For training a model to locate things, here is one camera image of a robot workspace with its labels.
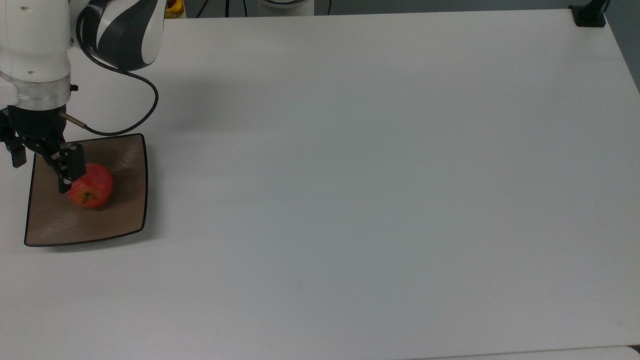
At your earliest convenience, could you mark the square brown ceramic plate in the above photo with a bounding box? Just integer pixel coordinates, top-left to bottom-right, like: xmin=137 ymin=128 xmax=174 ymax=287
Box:
xmin=23 ymin=132 xmax=150 ymax=248

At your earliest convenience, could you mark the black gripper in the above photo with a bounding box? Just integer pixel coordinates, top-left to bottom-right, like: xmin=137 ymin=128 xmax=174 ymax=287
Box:
xmin=0 ymin=104 xmax=87 ymax=195

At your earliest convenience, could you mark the red apple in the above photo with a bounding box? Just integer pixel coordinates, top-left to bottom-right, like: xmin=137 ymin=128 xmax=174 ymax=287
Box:
xmin=67 ymin=162 xmax=115 ymax=210

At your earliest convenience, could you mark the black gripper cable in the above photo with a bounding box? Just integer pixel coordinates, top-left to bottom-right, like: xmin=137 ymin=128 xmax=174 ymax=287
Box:
xmin=59 ymin=9 xmax=160 ymax=137

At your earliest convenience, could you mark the black table clamp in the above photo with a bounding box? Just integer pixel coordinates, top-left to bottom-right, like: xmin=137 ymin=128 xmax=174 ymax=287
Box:
xmin=569 ymin=0 xmax=612 ymax=28

